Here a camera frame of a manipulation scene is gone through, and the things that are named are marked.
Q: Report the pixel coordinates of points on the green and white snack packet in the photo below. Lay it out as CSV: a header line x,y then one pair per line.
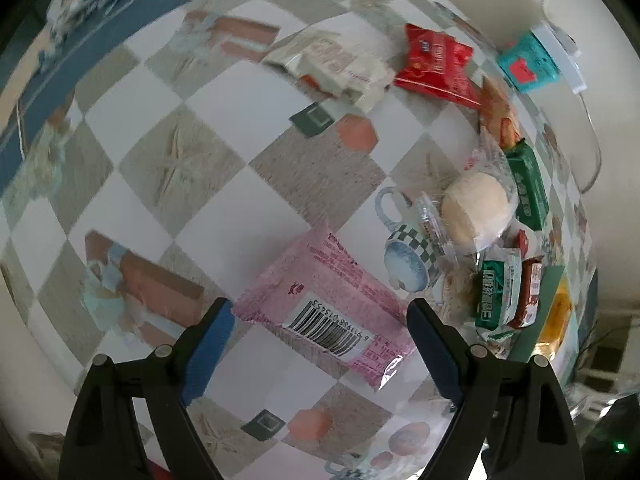
x,y
495,290

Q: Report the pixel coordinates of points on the orange snack packet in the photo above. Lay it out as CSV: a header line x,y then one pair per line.
x,y
500,110

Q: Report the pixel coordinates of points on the dark green snack packet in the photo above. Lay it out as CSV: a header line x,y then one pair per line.
x,y
527,187

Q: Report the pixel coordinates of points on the yellow snack packet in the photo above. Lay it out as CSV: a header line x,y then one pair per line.
x,y
556,320

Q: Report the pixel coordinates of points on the teal tin box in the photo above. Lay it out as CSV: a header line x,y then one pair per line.
x,y
527,62

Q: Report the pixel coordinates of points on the green yellow flat packet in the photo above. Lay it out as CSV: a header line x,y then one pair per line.
x,y
547,280

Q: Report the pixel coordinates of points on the black device with green light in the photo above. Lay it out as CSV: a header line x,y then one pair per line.
x,y
612,440

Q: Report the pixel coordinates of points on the small red brown snack packet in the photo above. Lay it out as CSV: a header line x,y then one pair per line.
x,y
531,285

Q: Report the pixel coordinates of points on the bun in clear wrapper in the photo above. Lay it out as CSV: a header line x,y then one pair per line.
x,y
477,207

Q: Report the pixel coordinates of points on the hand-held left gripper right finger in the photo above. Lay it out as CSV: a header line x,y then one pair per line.
x,y
432,355

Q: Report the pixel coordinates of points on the pink barcode snack packet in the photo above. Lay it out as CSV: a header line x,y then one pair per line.
x,y
325,295

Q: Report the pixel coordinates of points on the white power strip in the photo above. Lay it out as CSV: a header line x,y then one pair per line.
x,y
567,55

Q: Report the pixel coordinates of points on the cream white snack packet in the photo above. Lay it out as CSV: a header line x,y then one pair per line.
x,y
352,77
295,52

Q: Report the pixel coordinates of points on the blue white tissue pack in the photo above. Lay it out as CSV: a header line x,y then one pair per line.
x,y
82,5

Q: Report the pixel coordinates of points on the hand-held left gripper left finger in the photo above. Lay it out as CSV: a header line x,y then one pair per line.
x,y
207,355

